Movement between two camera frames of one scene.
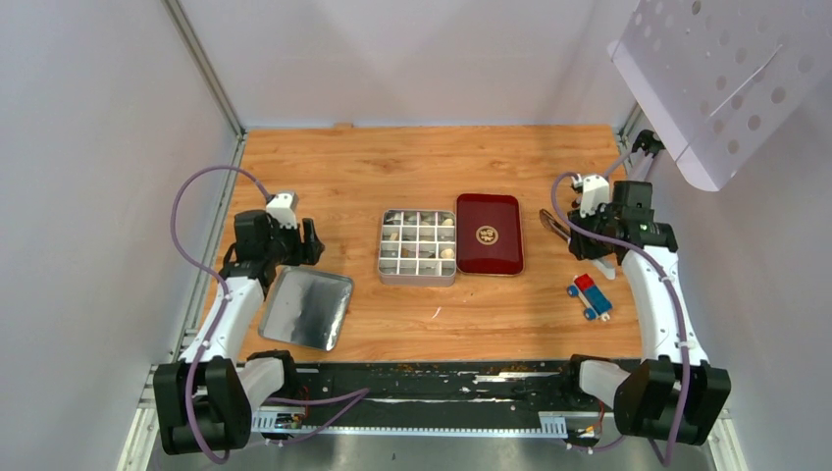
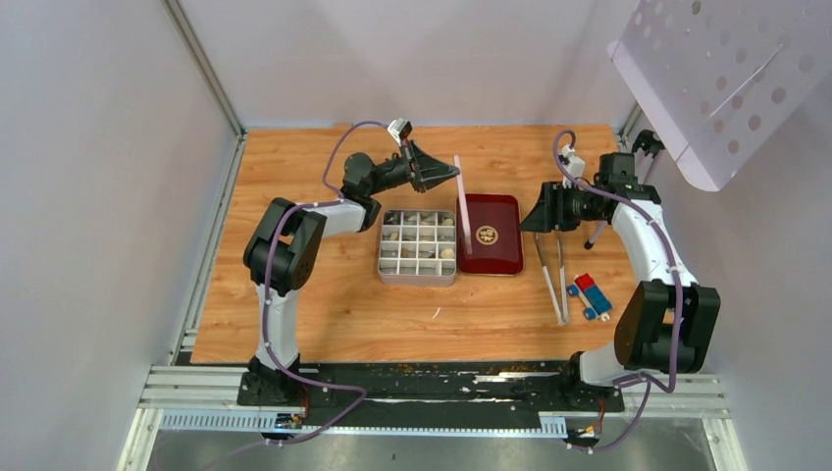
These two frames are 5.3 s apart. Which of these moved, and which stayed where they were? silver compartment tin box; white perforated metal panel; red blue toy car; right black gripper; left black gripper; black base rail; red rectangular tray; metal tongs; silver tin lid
Moved: left black gripper; right black gripper; silver tin lid; metal tongs
Stayed: black base rail; red blue toy car; silver compartment tin box; white perforated metal panel; red rectangular tray
